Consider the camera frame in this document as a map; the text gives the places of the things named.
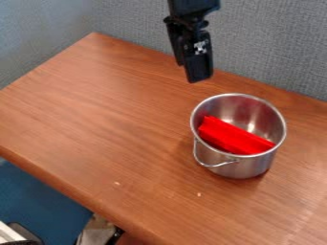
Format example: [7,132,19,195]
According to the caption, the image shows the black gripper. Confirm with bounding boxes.
[163,0,222,83]

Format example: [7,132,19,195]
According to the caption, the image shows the stainless steel pot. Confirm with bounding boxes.
[192,93,286,179]

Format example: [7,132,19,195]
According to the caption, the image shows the red plastic block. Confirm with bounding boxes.
[198,116,277,155]

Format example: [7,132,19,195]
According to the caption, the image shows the white and black floor object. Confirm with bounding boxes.
[0,221,45,245]

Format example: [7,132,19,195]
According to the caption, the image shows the grey table leg bracket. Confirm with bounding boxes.
[75,213,125,245]

